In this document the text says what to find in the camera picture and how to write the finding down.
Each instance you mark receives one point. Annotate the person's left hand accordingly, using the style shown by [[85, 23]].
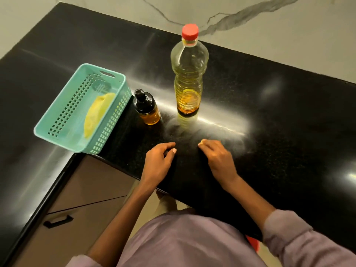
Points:
[[155, 168]]

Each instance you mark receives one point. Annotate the person's right hand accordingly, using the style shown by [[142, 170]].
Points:
[[219, 164]]

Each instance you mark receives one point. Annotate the person's right thumb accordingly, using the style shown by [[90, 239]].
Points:
[[203, 151]]

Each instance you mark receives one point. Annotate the person's left thumb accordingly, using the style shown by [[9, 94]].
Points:
[[172, 153]]

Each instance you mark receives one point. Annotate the person's right forearm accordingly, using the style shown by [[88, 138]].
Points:
[[247, 200]]

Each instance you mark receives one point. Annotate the person's left forearm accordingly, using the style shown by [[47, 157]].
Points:
[[125, 216]]

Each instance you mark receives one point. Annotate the small amber bottle black cap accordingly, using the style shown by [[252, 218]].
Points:
[[146, 108]]

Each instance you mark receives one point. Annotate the large oil bottle red cap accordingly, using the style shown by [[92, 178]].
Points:
[[189, 77]]

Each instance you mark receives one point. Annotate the yellow cloth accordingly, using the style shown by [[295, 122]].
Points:
[[97, 112]]

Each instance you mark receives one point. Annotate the person's lilac shirt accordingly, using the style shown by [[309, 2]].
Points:
[[194, 241]]

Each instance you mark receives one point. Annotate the red plastic object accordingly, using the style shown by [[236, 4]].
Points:
[[253, 243]]

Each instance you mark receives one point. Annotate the teal plastic perforated basket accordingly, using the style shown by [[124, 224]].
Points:
[[66, 119]]

